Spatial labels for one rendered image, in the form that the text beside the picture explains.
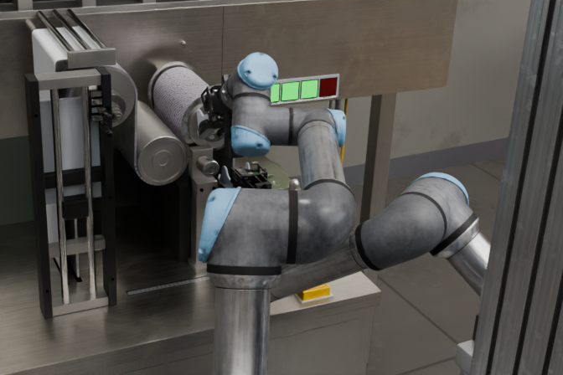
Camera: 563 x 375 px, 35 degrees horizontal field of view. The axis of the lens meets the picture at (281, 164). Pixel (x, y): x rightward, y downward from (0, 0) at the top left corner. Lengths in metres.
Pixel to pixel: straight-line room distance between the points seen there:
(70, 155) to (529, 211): 1.08
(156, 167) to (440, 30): 1.05
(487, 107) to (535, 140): 4.10
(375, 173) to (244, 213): 1.68
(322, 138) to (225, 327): 0.43
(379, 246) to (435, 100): 3.30
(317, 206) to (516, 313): 0.37
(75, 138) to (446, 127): 3.38
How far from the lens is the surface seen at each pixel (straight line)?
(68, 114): 1.87
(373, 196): 3.04
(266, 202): 1.36
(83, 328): 2.00
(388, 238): 1.65
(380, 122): 2.93
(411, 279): 3.99
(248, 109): 1.73
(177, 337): 1.96
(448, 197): 1.74
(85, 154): 1.89
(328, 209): 1.38
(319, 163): 1.53
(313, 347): 2.18
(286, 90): 2.52
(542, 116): 1.07
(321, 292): 2.09
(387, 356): 3.50
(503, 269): 1.16
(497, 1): 4.99
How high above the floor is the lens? 2.02
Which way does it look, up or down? 24 degrees down
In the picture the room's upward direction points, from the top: 3 degrees clockwise
